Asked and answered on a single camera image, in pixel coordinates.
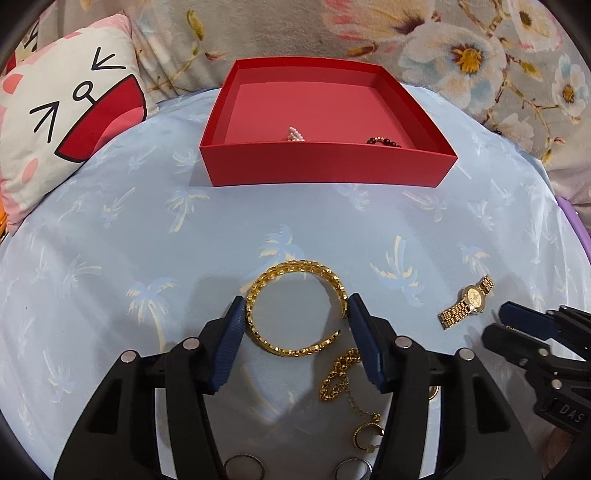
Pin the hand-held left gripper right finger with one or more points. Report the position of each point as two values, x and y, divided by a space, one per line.
364 337

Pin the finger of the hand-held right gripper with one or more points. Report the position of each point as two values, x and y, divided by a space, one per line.
526 321
512 344

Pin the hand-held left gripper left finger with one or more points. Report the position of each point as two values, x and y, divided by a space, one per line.
228 337

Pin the gold wristwatch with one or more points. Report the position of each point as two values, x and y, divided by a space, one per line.
473 294

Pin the gold bangle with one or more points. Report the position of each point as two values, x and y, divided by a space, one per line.
295 267

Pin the red cardboard box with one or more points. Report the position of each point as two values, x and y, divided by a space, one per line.
323 164

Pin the purple object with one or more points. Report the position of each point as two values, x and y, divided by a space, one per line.
579 221

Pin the colourful cartoon cloth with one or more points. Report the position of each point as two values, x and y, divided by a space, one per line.
3 214

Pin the white cat face pillow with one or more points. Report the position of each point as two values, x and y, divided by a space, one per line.
69 120

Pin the grey floral blanket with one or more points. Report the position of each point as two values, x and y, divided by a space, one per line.
323 27

